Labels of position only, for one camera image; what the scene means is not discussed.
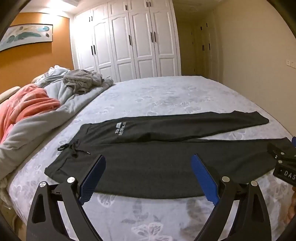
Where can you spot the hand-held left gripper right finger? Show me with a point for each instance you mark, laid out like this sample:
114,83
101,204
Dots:
204,176

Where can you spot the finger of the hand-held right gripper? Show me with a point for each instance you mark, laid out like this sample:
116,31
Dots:
281,153
294,141

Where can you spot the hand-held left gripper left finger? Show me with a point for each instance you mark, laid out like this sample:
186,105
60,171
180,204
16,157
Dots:
92,176

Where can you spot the dark grey pants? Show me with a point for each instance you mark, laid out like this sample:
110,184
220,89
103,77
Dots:
150,162

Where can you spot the person's right hand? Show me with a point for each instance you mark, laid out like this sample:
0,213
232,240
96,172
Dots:
291,208

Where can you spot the grey quilt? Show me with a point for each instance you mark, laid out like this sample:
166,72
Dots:
69,102

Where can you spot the crumpled grey garment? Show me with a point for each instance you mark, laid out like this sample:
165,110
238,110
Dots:
81,80

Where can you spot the pink blanket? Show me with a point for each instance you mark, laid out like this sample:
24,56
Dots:
25,104

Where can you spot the beige headboard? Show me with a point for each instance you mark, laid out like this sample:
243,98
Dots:
9,93

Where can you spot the beige closet doors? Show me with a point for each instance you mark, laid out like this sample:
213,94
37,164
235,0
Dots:
204,48

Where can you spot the white wardrobe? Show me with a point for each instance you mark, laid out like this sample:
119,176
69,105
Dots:
124,41

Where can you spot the framed feather picture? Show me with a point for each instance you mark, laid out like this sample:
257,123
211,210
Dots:
27,36

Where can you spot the white wall switch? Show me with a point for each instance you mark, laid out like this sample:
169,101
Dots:
291,63

